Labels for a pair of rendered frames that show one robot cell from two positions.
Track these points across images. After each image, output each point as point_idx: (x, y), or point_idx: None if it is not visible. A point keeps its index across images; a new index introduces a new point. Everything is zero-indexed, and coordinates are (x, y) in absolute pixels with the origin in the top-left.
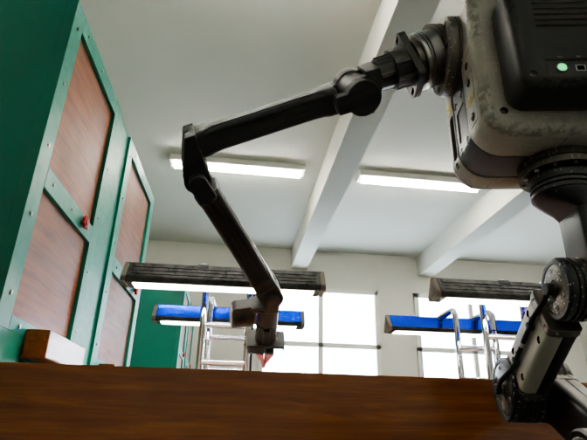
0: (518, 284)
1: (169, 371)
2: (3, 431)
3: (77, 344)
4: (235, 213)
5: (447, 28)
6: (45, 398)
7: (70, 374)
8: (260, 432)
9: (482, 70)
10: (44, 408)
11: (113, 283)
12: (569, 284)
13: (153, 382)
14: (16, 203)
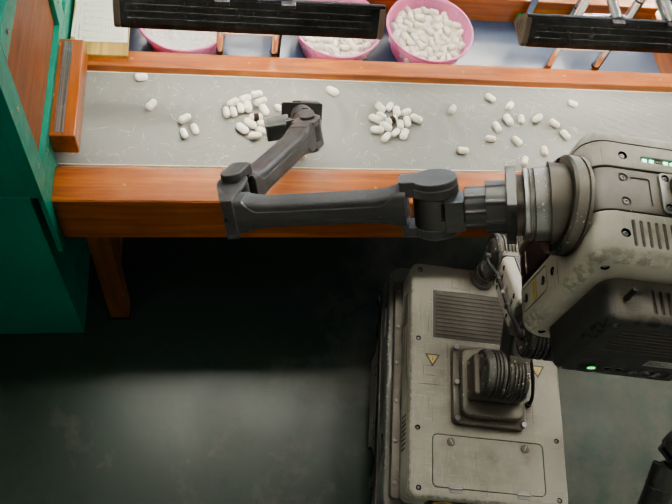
0: (635, 26)
1: (213, 203)
2: (83, 229)
3: (81, 64)
4: (277, 170)
5: (559, 245)
6: (109, 216)
7: (124, 206)
8: (293, 227)
9: (548, 309)
10: (110, 220)
11: None
12: (524, 356)
13: (200, 208)
14: (1, 120)
